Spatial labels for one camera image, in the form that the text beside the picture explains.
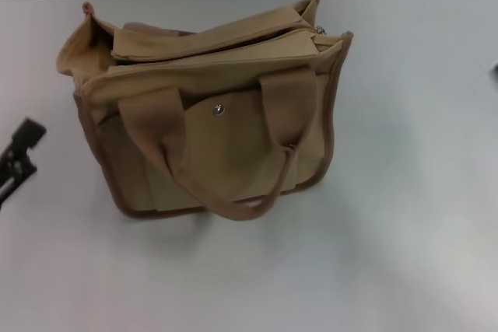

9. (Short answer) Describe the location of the khaki canvas food bag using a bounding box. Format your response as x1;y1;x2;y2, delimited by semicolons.
54;0;355;222

